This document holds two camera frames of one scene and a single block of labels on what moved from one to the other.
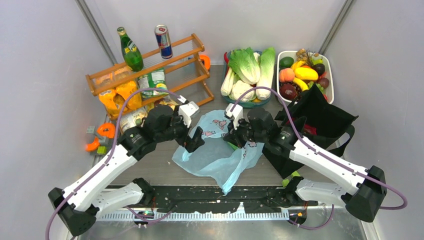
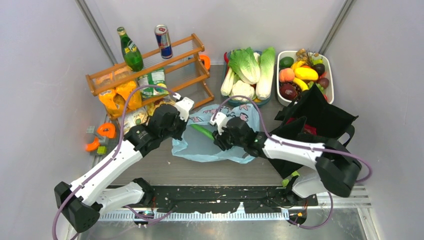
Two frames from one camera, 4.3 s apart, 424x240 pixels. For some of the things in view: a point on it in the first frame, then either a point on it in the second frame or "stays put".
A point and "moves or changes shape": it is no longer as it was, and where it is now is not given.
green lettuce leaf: [243, 62] stays put
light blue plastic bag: [217, 161] moves or changes shape
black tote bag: [318, 121] stays put
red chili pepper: [225, 57] stays put
